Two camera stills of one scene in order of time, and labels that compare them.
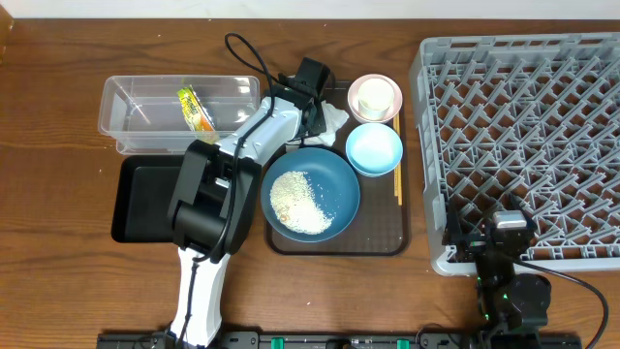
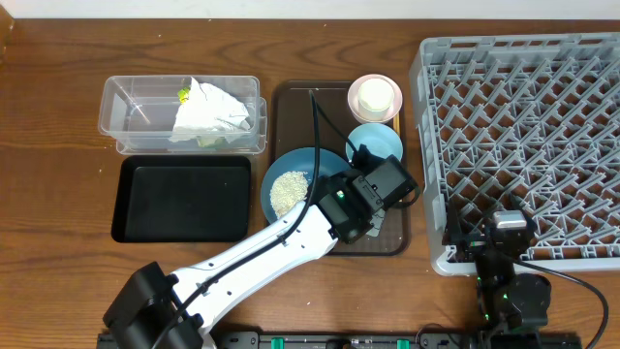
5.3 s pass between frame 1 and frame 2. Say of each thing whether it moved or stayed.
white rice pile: stayed
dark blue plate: stayed
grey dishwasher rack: stayed
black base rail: stayed
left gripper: moved
